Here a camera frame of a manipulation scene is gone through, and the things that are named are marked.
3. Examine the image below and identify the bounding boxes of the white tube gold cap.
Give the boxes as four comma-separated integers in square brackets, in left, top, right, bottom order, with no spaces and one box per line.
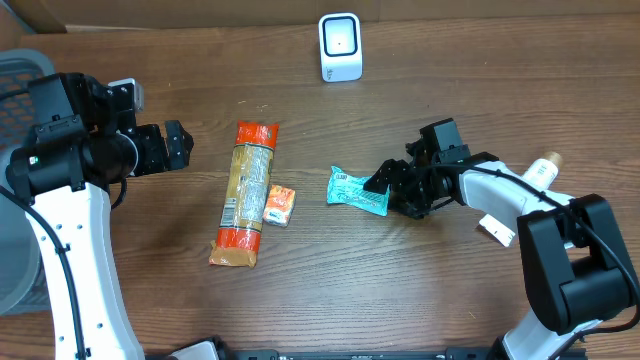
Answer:
[477,151,564,247]

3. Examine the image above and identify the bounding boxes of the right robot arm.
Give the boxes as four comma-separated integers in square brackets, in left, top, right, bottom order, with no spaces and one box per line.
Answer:
[364,119,639,359]

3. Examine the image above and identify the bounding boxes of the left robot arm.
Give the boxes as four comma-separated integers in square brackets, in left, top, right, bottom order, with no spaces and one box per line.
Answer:
[1,73,194,359]

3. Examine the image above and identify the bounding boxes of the orange noodle package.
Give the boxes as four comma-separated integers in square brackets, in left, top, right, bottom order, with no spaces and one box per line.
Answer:
[209,121,279,268]

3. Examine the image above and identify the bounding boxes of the white barcode scanner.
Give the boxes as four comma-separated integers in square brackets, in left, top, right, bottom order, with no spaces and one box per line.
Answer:
[318,12,363,83]

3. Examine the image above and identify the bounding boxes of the teal snack packet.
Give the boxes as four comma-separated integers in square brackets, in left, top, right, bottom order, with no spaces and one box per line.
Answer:
[327,166,390,216]

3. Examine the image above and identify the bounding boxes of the dark grey plastic basket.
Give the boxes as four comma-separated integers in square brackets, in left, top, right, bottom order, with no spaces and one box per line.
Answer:
[1,49,54,316]

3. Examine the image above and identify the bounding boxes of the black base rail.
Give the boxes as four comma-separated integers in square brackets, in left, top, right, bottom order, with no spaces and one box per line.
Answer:
[146,337,507,360]

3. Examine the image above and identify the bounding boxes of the small orange snack packet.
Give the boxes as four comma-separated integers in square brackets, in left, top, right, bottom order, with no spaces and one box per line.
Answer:
[263,185,296,227]

